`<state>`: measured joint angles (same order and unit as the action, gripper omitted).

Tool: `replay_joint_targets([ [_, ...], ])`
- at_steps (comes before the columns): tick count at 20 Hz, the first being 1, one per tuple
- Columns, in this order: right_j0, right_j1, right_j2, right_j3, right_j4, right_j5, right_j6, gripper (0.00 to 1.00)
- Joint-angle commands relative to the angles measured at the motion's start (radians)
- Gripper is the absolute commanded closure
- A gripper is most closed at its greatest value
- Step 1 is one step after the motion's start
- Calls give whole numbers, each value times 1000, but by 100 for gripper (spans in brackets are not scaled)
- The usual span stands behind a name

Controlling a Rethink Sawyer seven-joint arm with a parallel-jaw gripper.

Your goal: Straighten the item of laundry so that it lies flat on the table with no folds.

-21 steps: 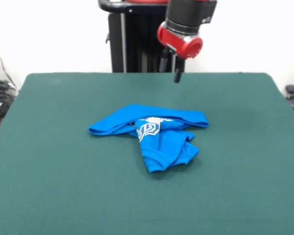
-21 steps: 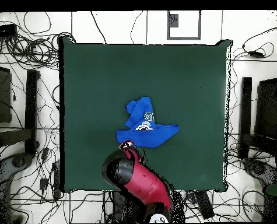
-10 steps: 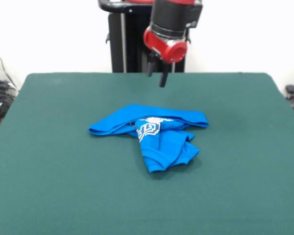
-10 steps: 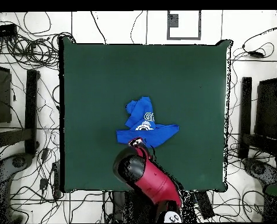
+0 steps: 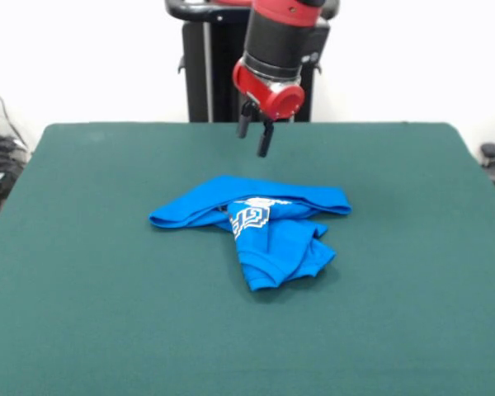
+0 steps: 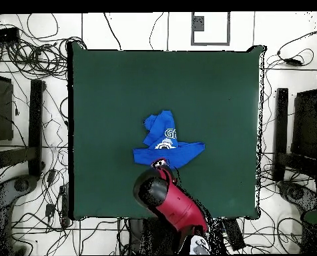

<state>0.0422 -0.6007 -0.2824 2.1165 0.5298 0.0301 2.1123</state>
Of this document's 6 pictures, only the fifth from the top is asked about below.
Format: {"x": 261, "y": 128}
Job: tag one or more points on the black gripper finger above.
{"x": 264, "y": 142}
{"x": 243, "y": 125}

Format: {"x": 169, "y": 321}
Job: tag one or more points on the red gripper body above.
{"x": 268, "y": 92}

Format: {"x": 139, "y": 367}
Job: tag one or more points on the blue shirt with white print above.
{"x": 280, "y": 247}

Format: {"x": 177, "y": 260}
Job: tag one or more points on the dark green table cloth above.
{"x": 107, "y": 288}

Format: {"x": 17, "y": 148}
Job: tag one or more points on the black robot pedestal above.
{"x": 218, "y": 70}

